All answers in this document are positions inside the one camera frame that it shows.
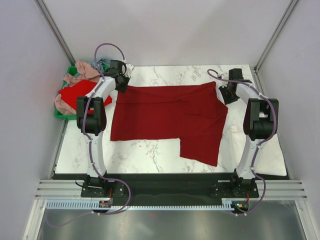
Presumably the dark red t shirt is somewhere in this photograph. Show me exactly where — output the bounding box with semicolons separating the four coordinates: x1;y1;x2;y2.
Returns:
110;81;228;167

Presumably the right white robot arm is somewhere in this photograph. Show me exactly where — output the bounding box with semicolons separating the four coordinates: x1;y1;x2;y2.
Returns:
214;68;279;198

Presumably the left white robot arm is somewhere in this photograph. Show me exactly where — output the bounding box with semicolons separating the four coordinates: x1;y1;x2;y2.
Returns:
76;60;135;198

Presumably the blue grey t shirt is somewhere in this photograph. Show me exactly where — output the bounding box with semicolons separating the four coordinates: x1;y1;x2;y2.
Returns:
90;58;111;74

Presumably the pink t shirt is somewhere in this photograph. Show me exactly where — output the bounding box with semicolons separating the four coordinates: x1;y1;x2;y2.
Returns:
54;59;99;116

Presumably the green plastic basket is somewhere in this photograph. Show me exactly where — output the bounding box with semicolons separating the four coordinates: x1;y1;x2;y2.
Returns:
54;66;78;121

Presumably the bright red t shirt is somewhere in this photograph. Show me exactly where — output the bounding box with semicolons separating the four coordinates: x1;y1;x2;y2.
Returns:
55;79;97;115

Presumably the folded white t shirt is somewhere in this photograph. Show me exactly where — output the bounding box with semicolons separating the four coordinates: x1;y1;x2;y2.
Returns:
228;125;287;177

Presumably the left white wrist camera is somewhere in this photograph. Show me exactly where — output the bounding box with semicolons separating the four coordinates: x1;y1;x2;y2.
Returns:
124;63;135;78

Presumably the left aluminium corner post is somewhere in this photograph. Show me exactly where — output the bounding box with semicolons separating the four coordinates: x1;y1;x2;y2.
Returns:
34;0;76;66

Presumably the aluminium corner post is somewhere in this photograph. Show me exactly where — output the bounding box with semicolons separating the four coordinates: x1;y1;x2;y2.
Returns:
252;0;301;73
34;0;76;66

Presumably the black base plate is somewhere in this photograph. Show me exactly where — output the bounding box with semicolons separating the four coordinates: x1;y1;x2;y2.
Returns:
53;173;290;207

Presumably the right aluminium corner post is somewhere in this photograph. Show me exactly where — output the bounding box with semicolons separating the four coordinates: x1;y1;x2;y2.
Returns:
252;0;301;73

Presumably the aluminium frame rail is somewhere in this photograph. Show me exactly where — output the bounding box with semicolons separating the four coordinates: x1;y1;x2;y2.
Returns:
35;176;307;201

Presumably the white slotted cable duct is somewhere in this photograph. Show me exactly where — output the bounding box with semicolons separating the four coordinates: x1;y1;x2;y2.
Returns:
45;198;234;211

